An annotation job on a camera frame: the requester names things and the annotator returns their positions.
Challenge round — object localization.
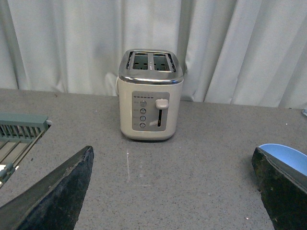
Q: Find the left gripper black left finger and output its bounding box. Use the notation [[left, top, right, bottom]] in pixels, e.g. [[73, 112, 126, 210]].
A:
[[0, 146, 94, 230]]

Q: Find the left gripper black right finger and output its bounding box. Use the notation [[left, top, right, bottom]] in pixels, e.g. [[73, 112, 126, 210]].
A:
[[251, 147, 307, 230]]

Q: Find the blue bowl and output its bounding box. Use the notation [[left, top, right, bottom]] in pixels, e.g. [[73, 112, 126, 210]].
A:
[[259, 143, 307, 176]]

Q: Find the green dish rack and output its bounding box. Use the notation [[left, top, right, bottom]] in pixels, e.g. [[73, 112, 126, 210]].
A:
[[0, 112, 50, 186]]

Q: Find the clear plastic container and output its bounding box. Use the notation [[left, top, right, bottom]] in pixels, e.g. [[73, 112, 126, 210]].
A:
[[302, 108, 307, 116]]

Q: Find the white curtain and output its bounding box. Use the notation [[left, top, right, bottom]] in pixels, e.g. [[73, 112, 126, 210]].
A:
[[0, 0, 307, 108]]

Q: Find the cream two-slot toaster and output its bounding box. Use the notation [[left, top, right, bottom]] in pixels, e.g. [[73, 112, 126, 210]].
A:
[[116, 49, 184, 140]]

